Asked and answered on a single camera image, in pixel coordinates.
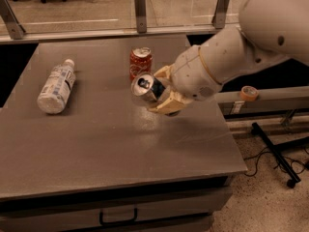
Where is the left metal bracket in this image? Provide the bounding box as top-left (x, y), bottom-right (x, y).
top-left (0, 0), bottom-right (25, 40)

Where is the dented silver redbull can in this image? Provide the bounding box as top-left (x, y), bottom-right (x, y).
top-left (131, 72), bottom-right (165, 103)

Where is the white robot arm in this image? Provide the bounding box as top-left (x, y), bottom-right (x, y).
top-left (149, 0), bottom-right (309, 114)

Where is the grey metal rail beam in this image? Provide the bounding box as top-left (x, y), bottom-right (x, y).
top-left (215, 86), bottom-right (309, 115)

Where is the middle metal bracket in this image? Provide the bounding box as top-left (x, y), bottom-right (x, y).
top-left (134, 0), bottom-right (147, 34)

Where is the black drawer handle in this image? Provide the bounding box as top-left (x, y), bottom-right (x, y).
top-left (98, 208), bottom-right (138, 227)

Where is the red coca-cola can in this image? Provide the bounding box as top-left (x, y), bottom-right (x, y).
top-left (129, 47), bottom-right (153, 80)

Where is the right metal bracket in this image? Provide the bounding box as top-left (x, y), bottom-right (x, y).
top-left (211, 0), bottom-right (230, 29)

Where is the orange tape roll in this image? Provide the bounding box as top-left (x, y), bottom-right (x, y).
top-left (240, 86), bottom-right (259, 102)

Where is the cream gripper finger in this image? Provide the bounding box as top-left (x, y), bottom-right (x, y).
top-left (154, 66), bottom-right (171, 79)
top-left (148, 91), bottom-right (190, 115)

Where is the black stand leg with wheel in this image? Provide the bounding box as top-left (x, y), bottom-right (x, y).
top-left (251, 123), bottom-right (309, 189)

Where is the grey drawer cabinet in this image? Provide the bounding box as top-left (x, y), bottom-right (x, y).
top-left (0, 175), bottom-right (234, 232)

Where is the clear plastic water bottle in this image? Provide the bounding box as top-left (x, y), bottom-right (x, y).
top-left (37, 59), bottom-right (76, 114)

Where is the metal bracket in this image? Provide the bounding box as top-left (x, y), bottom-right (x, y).
top-left (211, 0), bottom-right (230, 29)
top-left (134, 0), bottom-right (147, 34)
top-left (0, 0), bottom-right (25, 40)

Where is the black floor cable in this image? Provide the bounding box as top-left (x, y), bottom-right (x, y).
top-left (243, 145), bottom-right (309, 178)

